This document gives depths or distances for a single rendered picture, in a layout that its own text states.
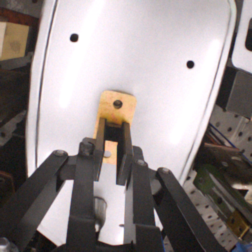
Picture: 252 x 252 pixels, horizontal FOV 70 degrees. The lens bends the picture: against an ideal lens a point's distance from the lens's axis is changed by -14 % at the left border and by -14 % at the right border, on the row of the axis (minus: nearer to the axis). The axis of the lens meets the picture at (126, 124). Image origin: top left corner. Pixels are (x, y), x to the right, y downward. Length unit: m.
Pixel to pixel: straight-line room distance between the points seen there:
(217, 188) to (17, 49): 0.28
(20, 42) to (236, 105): 0.28
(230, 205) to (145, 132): 0.14
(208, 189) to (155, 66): 0.18
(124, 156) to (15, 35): 0.15
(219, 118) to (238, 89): 0.34
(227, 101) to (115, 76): 0.15
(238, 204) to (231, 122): 0.43
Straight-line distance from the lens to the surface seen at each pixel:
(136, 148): 0.18
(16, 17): 0.28
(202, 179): 0.30
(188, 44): 0.24
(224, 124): 0.65
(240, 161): 0.37
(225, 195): 0.27
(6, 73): 0.31
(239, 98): 0.30
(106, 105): 0.22
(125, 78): 0.23
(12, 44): 0.20
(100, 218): 0.27
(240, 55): 0.27
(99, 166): 0.16
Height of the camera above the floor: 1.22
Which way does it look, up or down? 69 degrees down
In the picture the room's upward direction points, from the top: 172 degrees clockwise
